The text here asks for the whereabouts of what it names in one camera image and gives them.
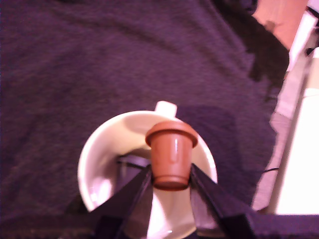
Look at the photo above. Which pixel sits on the brown coffee capsule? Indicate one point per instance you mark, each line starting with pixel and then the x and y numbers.
pixel 170 159

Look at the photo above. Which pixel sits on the cartoon print ceramic mug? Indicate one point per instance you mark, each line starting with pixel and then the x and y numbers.
pixel 99 154

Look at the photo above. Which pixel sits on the white shelf unit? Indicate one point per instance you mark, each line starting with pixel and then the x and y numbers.
pixel 299 149

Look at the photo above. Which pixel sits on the dark blue cloth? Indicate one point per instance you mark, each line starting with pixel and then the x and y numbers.
pixel 99 62

